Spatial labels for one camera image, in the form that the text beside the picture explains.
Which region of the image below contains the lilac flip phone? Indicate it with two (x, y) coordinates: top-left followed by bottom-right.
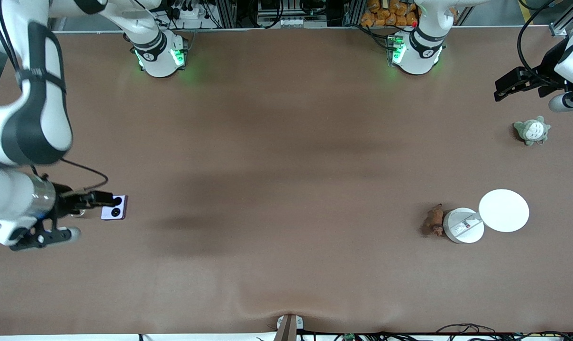
(100, 195), (128, 221)

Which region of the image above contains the small brown toy dog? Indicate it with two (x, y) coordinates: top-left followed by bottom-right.
(421, 203), (445, 237)

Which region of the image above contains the grey totoro plush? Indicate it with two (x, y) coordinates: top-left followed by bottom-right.
(513, 116), (551, 147)

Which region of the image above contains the white round lid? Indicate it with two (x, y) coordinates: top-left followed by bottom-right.
(479, 189), (530, 233)

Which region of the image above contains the orange bread toy pile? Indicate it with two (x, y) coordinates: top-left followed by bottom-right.
(360, 0), (419, 28)

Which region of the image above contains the white round container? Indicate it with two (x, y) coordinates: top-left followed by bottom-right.
(443, 207), (485, 244)

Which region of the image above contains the white power strip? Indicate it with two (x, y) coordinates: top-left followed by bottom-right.
(173, 2), (201, 20)

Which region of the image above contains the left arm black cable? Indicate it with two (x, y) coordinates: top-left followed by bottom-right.
(517, 0), (566, 85)

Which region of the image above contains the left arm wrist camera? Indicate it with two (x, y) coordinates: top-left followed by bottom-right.
(548, 90), (573, 113)

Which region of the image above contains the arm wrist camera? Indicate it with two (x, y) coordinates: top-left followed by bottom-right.
(548, 90), (573, 113)
(9, 226), (82, 252)

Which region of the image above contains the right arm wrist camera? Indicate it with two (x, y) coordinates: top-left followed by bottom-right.
(9, 226), (82, 252)

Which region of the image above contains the aluminium corner frame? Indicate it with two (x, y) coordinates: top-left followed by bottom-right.
(549, 0), (573, 37)

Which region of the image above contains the aluminium frame post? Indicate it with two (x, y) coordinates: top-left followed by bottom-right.
(219, 0), (238, 29)
(342, 0), (364, 27)

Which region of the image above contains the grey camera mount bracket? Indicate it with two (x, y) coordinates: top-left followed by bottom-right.
(273, 314), (304, 341)

